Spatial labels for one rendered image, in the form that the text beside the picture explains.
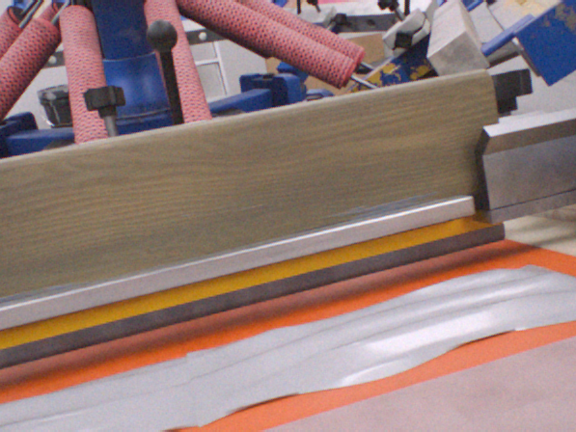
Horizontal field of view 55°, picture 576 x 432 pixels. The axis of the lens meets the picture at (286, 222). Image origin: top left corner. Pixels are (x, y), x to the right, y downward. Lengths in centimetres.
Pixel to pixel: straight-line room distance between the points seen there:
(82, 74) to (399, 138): 57
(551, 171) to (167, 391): 23
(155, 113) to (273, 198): 76
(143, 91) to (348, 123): 77
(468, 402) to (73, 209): 19
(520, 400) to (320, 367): 7
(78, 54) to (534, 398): 74
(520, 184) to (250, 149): 15
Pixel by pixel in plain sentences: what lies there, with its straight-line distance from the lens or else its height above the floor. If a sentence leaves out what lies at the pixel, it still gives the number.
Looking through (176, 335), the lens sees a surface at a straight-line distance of 30.
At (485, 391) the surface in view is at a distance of 19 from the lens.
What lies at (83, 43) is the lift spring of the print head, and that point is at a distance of 85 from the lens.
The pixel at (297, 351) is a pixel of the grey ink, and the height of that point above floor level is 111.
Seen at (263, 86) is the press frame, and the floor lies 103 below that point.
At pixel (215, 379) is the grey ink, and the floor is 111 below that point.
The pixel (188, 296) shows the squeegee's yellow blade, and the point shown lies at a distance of 30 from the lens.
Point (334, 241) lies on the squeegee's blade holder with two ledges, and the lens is 28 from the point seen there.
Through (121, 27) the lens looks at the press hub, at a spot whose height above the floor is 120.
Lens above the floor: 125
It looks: 24 degrees down
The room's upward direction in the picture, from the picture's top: 8 degrees counter-clockwise
